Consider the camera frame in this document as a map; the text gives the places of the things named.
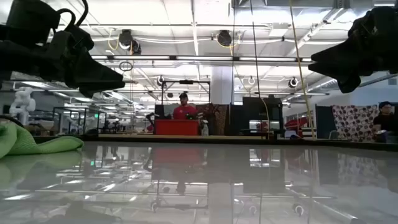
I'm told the brown patterned panel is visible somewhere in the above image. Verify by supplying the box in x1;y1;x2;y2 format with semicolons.
195;103;229;136

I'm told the white square pillar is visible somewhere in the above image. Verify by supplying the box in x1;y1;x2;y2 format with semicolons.
210;65;234;105

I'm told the black left camera cable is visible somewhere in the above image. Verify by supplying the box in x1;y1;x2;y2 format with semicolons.
55;0;90;32

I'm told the person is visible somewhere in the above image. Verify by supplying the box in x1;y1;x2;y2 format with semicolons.
172;92;198;121
372;101;398;144

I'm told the round black ceiling fixture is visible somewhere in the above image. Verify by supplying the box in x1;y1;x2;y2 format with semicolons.
118;29;142;55
216;30;233;47

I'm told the green microfiber towel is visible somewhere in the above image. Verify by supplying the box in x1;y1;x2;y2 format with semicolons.
0;119;85;160

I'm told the black table edge frame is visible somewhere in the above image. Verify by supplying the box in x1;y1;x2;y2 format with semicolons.
33;134;398;152

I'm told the circle patterned cloth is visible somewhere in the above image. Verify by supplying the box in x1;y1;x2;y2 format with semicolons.
331;105;380;142

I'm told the black framed glass enclosure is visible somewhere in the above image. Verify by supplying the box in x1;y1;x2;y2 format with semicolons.
52;106;108;136

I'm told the red bin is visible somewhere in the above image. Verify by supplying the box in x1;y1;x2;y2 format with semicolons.
154;119;200;136

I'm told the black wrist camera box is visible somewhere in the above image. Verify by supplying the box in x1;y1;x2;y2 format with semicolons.
5;0;62;47
348;6;398;38

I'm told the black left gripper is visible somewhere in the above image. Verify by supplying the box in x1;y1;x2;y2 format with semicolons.
0;28;126;98

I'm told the curved yellow hose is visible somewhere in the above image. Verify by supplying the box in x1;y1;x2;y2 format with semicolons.
260;98;271;138

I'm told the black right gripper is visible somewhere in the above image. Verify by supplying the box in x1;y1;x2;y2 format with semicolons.
307;29;398;95

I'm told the black cable loop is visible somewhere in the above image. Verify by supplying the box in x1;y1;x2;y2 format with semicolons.
118;60;134;72

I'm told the long yellow hanging rope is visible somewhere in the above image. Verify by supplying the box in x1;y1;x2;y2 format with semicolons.
288;0;317;141

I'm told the dark blue panel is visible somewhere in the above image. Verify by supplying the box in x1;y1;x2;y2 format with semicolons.
315;105;333;139

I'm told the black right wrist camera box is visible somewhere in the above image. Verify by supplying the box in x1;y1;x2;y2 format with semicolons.
348;6;398;38

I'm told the black cabinet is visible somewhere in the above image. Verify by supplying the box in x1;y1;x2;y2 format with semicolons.
242;96;284;137

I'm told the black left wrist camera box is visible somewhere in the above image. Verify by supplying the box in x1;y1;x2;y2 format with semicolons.
5;0;62;47

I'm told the long linear ceiling light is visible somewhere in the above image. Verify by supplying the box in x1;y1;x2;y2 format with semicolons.
91;55;313;63

